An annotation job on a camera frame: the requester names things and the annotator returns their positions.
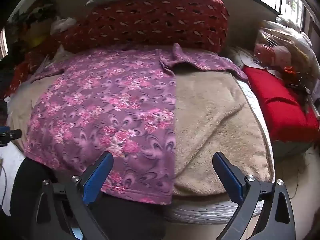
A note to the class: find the red patterned pillow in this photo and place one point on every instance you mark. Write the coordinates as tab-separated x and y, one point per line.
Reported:
191	23

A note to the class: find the purple floral garment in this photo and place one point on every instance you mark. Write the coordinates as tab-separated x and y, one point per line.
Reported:
118	99

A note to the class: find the red folded cloth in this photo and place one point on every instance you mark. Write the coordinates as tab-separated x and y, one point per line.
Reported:
285	119

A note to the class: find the clutter pile on shelf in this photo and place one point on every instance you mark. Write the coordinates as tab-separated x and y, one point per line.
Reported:
27	30

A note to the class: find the beige fleece blanket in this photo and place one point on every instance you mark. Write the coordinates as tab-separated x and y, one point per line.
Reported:
215	134

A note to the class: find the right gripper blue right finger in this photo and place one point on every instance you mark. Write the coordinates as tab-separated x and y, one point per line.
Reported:
232	179

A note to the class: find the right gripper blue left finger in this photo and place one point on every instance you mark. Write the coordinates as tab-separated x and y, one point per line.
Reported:
94	176

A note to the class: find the white crumpled cloth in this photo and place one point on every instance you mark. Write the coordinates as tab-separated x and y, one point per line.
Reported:
61	25

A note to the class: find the plastic bag with doll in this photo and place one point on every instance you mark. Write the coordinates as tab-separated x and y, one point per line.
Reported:
279	46

